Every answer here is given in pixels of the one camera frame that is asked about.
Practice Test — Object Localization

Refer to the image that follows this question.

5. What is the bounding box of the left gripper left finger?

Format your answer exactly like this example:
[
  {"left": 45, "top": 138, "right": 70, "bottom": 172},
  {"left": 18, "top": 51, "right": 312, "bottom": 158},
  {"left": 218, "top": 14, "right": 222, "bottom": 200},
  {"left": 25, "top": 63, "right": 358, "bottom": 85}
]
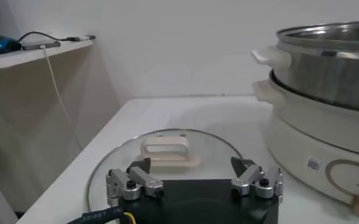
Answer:
[{"left": 105, "top": 156, "right": 165, "bottom": 208}]

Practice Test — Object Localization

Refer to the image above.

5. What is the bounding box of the white side table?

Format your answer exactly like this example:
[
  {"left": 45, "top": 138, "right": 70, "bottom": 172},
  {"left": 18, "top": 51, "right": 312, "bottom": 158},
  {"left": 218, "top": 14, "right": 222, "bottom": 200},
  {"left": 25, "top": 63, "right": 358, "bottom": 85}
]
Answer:
[{"left": 0, "top": 38, "right": 94, "bottom": 72}]

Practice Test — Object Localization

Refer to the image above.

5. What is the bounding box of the glass pot lid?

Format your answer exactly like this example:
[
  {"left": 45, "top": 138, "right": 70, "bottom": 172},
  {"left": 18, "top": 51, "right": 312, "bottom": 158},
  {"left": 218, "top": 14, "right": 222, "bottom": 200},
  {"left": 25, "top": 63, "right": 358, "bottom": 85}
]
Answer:
[{"left": 86, "top": 128, "right": 244, "bottom": 214}]

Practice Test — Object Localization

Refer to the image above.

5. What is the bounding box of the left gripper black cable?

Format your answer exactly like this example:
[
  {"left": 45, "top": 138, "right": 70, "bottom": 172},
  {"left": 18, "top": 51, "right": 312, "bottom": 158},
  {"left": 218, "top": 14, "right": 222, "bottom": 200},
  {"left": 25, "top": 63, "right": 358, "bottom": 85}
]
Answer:
[{"left": 66, "top": 206, "right": 137, "bottom": 224}]

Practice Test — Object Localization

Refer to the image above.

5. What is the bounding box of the black smartphone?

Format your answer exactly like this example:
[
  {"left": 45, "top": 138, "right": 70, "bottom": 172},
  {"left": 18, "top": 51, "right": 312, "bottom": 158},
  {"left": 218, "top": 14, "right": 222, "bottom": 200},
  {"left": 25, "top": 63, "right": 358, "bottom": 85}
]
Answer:
[{"left": 21, "top": 40, "right": 62, "bottom": 51}]

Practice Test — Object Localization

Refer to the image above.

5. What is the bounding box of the white charging cable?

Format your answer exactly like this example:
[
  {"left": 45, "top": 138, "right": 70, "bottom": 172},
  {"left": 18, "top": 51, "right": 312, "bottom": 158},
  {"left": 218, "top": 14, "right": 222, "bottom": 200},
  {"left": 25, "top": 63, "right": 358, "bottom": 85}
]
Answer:
[{"left": 40, "top": 44, "right": 84, "bottom": 152}]

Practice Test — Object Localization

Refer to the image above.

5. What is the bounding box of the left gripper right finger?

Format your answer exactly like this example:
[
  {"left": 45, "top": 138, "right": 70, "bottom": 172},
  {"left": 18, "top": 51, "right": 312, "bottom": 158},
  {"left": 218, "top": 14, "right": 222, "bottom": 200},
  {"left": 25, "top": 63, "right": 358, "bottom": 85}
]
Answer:
[{"left": 230, "top": 156, "right": 285, "bottom": 204}]

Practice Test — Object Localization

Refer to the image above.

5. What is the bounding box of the white electric pot base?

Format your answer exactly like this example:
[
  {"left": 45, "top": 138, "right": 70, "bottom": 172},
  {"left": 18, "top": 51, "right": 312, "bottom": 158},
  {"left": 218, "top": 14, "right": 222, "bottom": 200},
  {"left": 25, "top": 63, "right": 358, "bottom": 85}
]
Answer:
[{"left": 251, "top": 79, "right": 359, "bottom": 219}]

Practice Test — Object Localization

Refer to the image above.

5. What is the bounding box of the black adapter cable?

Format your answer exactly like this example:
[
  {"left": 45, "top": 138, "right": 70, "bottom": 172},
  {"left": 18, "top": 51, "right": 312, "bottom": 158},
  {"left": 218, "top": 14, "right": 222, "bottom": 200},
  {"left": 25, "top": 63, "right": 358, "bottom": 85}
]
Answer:
[{"left": 18, "top": 30, "right": 96, "bottom": 43}]

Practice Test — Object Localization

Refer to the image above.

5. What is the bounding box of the stainless steel steamer basket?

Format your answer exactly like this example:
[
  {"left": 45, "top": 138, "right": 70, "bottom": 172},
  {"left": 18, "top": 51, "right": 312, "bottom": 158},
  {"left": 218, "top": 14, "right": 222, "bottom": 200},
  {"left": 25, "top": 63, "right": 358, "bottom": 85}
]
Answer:
[{"left": 251, "top": 20, "right": 359, "bottom": 114}]

